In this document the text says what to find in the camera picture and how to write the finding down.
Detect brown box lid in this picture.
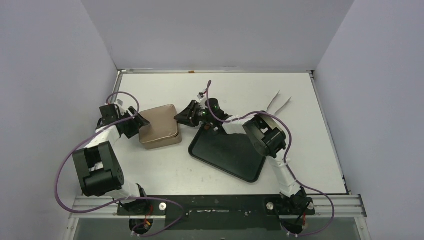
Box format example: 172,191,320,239
139,104,180,141

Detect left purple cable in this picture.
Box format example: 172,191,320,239
53,91,185,238

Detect black plastic tray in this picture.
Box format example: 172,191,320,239
188,124,266,183

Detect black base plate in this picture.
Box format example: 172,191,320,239
117,194,316,233

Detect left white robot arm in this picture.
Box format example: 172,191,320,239
72,104,152,216

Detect gold chocolate box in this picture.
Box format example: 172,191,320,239
139,134,183,150

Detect purple cable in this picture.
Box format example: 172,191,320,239
53,91,185,238
205,80,335,238

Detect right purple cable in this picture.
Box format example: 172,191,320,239
205,80,335,238

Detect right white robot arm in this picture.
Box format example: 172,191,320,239
174,98,315,216

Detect metal tongs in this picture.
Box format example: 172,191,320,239
265,90,292,116

